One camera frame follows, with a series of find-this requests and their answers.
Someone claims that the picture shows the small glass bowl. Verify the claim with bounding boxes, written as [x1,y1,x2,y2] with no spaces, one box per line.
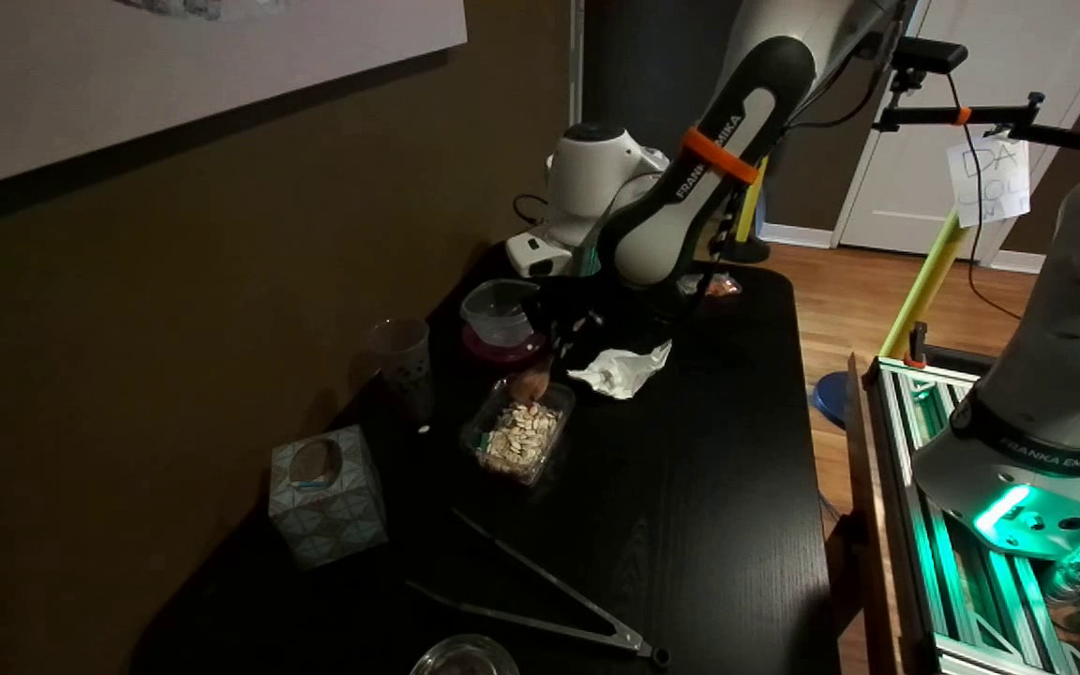
[410,630,522,675]

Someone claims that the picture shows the clear glass cup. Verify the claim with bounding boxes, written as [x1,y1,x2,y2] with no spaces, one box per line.
[362,315,434,425]

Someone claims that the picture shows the blue round floor object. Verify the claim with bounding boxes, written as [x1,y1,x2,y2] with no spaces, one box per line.
[811,370,864,426]

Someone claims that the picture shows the wooden side board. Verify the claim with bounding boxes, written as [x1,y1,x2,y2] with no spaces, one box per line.
[847,352,907,675]

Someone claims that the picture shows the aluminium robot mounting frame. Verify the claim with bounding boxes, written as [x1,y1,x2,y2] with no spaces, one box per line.
[869,352,1080,675]

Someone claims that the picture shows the rectangular clear food container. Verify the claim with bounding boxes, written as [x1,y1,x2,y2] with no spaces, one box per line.
[460,370,577,488]

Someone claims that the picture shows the crumpled plastic wrapper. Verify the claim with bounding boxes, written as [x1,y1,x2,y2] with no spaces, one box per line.
[691,266,749,303]

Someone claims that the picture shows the thin orange cable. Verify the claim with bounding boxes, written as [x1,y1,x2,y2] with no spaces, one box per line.
[942,70,1035,328]

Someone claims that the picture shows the white wall board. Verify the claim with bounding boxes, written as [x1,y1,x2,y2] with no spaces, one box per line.
[0,0,472,202]

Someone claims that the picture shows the patterned tissue box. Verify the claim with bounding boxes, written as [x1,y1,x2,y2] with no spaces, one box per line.
[267,425,389,571]

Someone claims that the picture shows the metal tongs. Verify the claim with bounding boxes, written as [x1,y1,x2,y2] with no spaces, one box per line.
[406,503,665,665]

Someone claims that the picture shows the black camera on mount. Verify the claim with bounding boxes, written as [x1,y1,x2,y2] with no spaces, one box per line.
[869,33,1080,156]

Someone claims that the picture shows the round clear plastic container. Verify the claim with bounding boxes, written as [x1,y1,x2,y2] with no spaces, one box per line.
[456,272,545,347]

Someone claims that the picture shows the red round lid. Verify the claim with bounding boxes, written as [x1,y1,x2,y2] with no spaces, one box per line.
[460,317,550,366]

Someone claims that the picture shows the crumpled white napkin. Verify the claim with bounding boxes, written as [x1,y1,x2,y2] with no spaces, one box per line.
[567,336,676,405]

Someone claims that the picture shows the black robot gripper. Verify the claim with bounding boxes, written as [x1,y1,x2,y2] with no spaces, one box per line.
[519,266,606,382]

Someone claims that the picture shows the white panel door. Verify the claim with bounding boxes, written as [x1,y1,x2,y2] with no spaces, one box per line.
[837,0,1080,258]

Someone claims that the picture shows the yellow green angled bar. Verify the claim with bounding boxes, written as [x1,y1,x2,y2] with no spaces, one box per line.
[879,212,976,366]

